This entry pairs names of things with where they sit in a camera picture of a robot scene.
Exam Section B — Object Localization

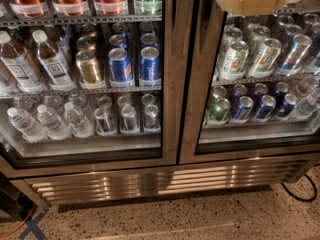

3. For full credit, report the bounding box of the water bottle right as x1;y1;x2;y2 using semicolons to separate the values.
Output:
64;102;93;138

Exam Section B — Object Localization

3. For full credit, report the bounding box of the white 7up can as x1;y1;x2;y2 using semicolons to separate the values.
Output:
218;41;249;81
247;38;282;78

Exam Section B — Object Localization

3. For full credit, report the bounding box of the orange cable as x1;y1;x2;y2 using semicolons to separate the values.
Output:
0;203;37;238

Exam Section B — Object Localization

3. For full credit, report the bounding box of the tea bottle white cap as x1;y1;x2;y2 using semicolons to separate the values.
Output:
32;30;74;87

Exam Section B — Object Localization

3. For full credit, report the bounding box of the blue can bottom right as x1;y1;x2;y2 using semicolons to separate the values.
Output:
253;95;276;121

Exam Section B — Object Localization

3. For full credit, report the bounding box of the small silver can right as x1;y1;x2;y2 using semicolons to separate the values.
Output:
143;104;161;132

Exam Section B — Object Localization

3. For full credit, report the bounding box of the black power cable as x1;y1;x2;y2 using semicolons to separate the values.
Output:
280;173;319;204

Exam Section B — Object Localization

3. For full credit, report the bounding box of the blue pepsi can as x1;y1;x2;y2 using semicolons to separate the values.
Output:
108;48;134;88
139;46;162;86

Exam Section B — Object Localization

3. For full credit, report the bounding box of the water bottle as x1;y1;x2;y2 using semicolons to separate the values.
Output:
64;102;93;138
7;107;47;142
37;105;71;140

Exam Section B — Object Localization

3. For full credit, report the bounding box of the water bottle middle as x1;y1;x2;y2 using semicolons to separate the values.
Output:
37;105;71;140

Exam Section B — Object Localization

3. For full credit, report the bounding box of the white 7Up can left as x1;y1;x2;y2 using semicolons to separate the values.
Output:
218;41;249;81

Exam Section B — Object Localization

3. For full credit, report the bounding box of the silver blue can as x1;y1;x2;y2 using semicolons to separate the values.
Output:
277;34;312;76

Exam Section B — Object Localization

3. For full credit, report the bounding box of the tea bottle far left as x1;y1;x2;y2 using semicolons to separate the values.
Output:
0;31;46;94

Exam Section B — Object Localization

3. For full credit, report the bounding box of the green can bottom shelf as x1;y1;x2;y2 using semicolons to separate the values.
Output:
207;98;230;125

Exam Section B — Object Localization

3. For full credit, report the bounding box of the small silver can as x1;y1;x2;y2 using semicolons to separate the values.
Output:
143;104;161;132
94;107;116;136
121;105;139;133

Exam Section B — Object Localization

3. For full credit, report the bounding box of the front gold can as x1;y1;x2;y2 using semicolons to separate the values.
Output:
76;50;106;90

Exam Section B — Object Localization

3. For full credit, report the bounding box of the small silver can middle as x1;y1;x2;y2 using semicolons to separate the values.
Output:
121;105;139;133

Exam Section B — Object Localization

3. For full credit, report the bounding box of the white 7Up can right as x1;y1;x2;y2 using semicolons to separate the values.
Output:
247;38;282;78

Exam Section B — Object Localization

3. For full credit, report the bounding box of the blue can bottom left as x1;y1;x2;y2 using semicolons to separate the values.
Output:
231;96;254;123

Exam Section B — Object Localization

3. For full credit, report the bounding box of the front blue Pepsi can left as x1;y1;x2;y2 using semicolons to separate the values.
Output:
108;48;134;88

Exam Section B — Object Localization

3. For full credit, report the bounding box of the front blue Pepsi can right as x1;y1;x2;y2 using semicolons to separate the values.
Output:
139;46;162;86

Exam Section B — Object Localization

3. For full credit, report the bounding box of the water bottle left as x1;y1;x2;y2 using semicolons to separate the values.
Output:
7;107;47;142

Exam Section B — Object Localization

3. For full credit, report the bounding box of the small silver can left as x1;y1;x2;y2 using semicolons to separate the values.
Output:
94;107;116;136

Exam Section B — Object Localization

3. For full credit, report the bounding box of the steel fridge base grille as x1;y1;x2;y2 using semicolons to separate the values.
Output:
12;152;320;208

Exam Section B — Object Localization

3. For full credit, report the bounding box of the steel fridge door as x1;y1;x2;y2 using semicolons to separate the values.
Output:
180;0;320;164
0;0;193;182

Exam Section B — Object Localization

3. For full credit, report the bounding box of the blue tape cross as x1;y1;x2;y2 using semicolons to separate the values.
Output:
18;209;48;240

